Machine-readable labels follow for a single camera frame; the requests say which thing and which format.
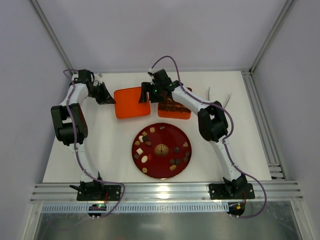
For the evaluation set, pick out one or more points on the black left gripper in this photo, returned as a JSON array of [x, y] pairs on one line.
[[100, 92]]

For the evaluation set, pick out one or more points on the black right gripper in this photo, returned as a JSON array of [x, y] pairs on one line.
[[148, 92]]

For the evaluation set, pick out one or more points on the orange tin lid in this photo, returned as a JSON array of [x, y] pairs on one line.
[[127, 103]]

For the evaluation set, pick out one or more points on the metal serving tongs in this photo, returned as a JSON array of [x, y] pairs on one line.
[[219, 94]]

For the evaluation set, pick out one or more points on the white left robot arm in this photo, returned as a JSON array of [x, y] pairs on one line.
[[71, 129]]

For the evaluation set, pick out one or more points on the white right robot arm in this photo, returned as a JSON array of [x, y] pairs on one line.
[[212, 125]]

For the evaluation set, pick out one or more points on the orange chocolate box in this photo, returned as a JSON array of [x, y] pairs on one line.
[[171, 109]]

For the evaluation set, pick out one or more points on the white heart chocolate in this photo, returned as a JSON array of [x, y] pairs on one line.
[[141, 138]]

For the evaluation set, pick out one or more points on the white square chocolate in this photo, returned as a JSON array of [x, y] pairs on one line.
[[139, 151]]

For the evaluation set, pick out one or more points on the white swirl oval chocolate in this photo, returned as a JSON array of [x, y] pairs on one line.
[[144, 159]]

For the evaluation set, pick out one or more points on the dark striped bar chocolate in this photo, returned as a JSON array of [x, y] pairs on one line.
[[178, 162]]

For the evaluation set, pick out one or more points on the tan cylinder chocolate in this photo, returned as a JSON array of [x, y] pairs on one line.
[[144, 170]]

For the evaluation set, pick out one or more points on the tan striped bar chocolate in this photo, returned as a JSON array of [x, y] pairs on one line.
[[172, 167]]

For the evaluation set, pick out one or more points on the round red plate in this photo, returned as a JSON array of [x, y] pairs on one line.
[[162, 150]]

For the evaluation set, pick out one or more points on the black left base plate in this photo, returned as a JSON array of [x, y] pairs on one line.
[[106, 192]]

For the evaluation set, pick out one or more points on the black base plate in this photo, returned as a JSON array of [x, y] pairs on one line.
[[221, 191], [106, 192]]

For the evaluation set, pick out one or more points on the white slotted cable duct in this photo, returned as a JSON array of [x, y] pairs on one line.
[[136, 207]]

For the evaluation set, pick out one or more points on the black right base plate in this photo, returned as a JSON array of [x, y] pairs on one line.
[[221, 191]]

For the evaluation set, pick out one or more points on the aluminium frame rail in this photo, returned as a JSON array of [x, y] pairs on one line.
[[109, 144]]

